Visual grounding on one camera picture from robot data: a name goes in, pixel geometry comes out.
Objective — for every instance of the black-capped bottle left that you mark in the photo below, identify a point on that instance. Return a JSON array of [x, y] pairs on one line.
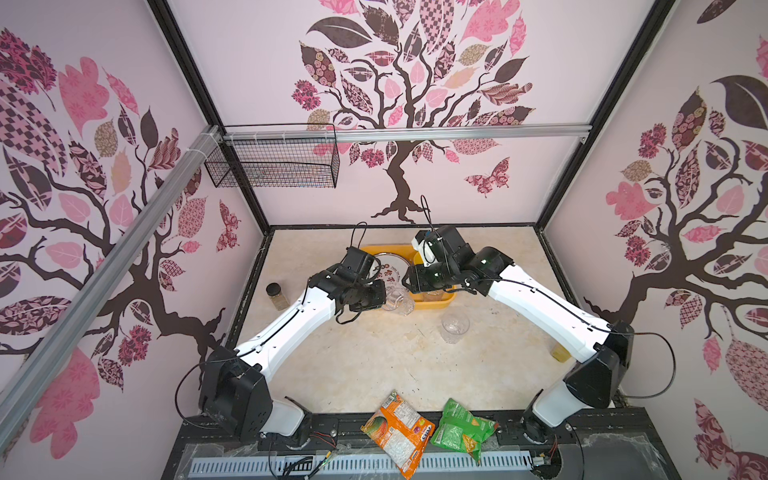
[[277, 296]]

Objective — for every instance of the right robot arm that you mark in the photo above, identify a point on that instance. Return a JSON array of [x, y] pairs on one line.
[[601, 351]]

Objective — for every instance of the orange snack bag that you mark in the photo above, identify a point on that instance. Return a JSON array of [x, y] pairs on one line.
[[401, 432]]

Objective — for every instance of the yellow jar black lid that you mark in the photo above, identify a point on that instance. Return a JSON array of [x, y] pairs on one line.
[[560, 353]]

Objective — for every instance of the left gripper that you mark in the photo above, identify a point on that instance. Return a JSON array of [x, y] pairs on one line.
[[378, 300]]

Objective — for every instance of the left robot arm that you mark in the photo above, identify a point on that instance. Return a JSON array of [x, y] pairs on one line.
[[235, 385]]

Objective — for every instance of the white vent grille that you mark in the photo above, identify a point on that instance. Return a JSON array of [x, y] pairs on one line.
[[353, 465]]

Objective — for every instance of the aluminium rail bar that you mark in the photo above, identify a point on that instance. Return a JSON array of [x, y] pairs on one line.
[[23, 391]]

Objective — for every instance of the green snack bag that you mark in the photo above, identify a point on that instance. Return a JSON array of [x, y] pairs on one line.
[[461, 431]]

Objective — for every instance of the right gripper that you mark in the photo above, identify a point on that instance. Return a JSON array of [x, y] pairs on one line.
[[415, 279]]

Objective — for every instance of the clear cup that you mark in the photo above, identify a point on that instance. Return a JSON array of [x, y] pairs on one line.
[[454, 326], [434, 296], [398, 301]]

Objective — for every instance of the black wire basket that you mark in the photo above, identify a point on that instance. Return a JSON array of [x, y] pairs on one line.
[[277, 156]]

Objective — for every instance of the yellow plastic bin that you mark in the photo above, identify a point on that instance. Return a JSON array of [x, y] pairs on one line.
[[410, 254]]

